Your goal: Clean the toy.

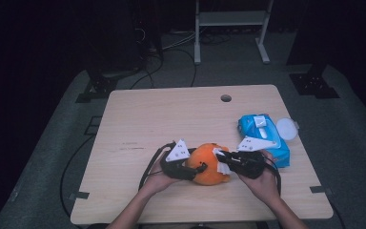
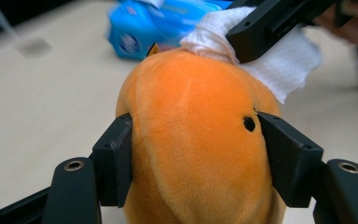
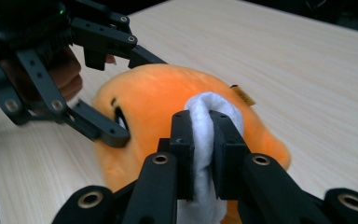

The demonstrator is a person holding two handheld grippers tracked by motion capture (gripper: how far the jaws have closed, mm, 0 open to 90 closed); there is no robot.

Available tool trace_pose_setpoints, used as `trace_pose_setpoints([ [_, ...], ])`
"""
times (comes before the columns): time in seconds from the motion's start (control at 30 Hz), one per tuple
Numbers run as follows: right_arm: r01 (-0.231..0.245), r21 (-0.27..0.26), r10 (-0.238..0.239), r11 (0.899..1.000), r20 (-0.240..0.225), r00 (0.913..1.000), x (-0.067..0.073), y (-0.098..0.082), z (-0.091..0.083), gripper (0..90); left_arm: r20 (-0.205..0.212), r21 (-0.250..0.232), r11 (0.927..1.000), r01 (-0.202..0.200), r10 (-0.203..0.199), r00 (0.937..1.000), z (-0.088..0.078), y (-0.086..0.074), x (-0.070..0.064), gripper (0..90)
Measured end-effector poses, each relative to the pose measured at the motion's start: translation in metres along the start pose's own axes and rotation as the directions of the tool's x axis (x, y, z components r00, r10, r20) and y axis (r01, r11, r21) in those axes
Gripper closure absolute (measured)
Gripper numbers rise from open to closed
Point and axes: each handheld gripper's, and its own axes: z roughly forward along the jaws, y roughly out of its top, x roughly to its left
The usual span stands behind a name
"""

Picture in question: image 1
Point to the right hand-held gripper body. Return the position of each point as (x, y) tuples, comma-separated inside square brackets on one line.
[(249, 162)]

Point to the person's right hand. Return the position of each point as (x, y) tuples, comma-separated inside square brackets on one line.
[(262, 186)]

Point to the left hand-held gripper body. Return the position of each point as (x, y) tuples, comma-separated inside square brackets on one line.
[(176, 152)]

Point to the person's left hand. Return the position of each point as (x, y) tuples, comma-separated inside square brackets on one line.
[(158, 181)]

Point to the white metal stand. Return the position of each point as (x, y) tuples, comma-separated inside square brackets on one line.
[(232, 18)]

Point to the grey tape strip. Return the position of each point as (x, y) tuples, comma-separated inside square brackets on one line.
[(80, 195), (320, 190)]

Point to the blue wet wipes pack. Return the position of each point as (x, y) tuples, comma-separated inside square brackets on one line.
[(271, 152)]

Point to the white wet wipe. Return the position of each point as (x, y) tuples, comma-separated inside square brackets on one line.
[(260, 121), (223, 170)]

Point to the black stand base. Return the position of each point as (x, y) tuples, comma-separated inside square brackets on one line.
[(103, 86)]

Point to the black floor plate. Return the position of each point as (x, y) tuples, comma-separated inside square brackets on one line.
[(313, 84)]

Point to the orange plush toy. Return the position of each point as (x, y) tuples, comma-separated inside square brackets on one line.
[(208, 171)]

